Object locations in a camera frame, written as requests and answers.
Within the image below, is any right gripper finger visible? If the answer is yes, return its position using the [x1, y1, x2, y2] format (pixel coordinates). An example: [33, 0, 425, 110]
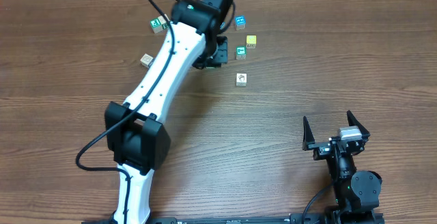
[346, 110, 370, 141]
[302, 116, 315, 150]

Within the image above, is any white block blue edge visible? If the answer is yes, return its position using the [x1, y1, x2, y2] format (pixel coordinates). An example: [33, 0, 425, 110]
[140, 54, 154, 68]

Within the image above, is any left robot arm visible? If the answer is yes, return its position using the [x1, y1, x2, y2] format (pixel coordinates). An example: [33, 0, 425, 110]
[104, 0, 235, 223]

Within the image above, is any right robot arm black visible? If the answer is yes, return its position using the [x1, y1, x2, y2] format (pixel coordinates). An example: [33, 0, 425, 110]
[301, 111, 384, 223]

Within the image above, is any green top block right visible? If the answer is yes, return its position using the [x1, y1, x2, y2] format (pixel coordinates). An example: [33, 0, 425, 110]
[236, 46, 246, 59]

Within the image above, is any white block monkey picture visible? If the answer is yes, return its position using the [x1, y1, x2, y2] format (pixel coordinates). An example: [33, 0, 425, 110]
[236, 73, 247, 87]

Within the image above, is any yellow top block right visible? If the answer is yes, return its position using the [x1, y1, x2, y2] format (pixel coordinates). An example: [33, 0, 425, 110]
[246, 35, 257, 48]

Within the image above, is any blue top block right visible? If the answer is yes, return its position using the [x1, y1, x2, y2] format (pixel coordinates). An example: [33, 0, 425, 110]
[235, 15, 246, 30]

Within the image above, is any white top block green side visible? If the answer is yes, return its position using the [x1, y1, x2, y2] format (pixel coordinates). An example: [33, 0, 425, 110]
[158, 14, 170, 29]

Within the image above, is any green top block far left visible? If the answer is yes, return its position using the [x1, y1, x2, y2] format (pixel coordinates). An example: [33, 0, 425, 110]
[150, 18, 163, 33]

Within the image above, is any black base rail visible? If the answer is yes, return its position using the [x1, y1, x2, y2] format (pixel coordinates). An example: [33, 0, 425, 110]
[82, 214, 385, 224]

